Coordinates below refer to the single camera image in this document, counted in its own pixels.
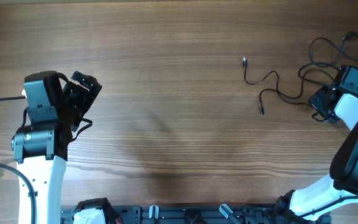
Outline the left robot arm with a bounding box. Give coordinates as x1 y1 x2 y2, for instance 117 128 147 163
11 70 102 223

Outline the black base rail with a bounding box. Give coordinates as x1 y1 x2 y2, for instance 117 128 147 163
60 203 332 224

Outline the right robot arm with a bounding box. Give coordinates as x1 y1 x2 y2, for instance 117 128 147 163
270 65 358 223

